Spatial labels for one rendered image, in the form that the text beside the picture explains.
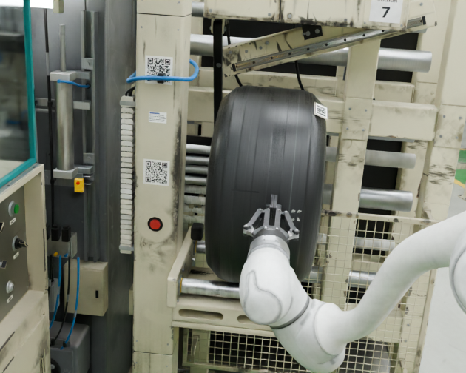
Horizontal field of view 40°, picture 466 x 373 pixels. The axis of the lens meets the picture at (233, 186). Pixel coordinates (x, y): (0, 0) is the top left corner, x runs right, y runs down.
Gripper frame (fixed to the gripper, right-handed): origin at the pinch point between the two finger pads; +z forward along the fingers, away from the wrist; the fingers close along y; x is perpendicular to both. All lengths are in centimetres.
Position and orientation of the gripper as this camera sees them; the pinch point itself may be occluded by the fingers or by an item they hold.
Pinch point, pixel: (273, 206)
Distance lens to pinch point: 156.0
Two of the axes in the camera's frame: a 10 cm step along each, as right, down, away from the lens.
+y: -9.9, -0.9, 0.7
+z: 1.0, -4.4, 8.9
